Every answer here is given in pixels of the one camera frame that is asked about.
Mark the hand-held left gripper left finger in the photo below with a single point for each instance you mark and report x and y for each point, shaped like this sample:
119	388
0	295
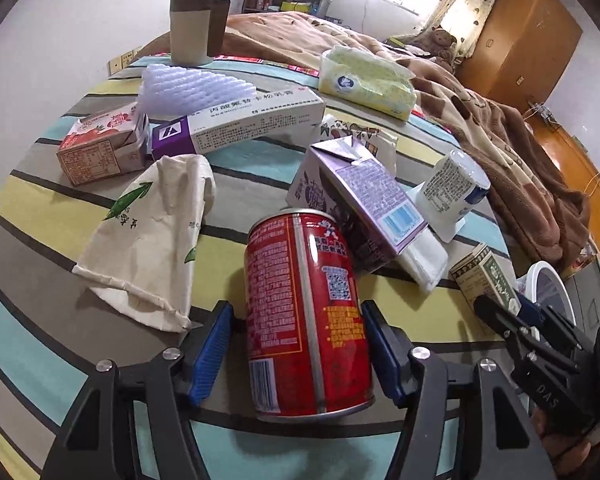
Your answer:
212	355

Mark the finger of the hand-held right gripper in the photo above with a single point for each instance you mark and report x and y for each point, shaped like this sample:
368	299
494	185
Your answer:
555	325
500	322

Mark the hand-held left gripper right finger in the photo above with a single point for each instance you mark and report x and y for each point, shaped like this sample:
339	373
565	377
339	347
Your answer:
380	355

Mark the white trash bin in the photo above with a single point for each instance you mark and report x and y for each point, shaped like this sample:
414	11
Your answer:
555	280

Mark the small green box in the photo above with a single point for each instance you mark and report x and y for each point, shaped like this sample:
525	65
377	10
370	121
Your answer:
480	275

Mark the red drink can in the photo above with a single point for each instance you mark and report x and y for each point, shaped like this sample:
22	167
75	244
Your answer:
300	310

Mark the patterned crushed paper cup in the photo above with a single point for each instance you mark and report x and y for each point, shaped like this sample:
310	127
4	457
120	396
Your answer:
375	142

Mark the strawberry milk carton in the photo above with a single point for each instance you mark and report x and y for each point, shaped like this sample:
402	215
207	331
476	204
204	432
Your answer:
100	145

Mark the person's right hand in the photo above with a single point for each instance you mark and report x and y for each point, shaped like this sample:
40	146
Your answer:
555	440

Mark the grey nightstand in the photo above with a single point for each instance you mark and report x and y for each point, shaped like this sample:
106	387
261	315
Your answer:
587	290

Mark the white yogurt cup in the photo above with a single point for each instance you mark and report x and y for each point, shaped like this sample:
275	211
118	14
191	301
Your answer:
450	185

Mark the purple milk carton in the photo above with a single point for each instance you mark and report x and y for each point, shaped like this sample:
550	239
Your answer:
370	195

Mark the wooden headboard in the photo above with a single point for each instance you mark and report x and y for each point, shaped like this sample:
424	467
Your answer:
575	160

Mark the brown patterned blanket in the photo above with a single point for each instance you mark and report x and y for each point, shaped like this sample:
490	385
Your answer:
480	110

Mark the purple and white medicine box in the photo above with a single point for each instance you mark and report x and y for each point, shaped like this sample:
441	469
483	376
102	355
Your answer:
240	120

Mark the white foam fruit net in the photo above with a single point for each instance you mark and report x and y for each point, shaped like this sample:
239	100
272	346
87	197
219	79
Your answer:
190	87

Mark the yellow-green tissue pack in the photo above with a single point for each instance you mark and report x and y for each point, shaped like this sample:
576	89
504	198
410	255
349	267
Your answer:
365	80

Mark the wooden wardrobe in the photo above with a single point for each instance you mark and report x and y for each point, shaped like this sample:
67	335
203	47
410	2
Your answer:
525	45

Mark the brown teddy bear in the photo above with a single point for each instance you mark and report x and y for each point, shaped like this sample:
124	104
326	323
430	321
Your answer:
440	42

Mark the patterned curtain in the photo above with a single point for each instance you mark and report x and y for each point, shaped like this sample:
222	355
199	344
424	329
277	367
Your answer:
460	5

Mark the brown and beige tumbler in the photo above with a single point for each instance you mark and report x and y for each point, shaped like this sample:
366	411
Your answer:
190	30

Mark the wall socket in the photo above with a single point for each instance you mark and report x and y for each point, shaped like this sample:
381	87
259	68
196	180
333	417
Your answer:
122	62

